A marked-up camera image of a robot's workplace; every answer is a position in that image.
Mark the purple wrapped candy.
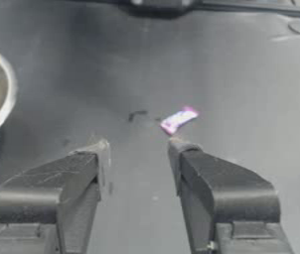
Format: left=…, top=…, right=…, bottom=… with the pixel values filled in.
left=160, top=105, right=202, bottom=136

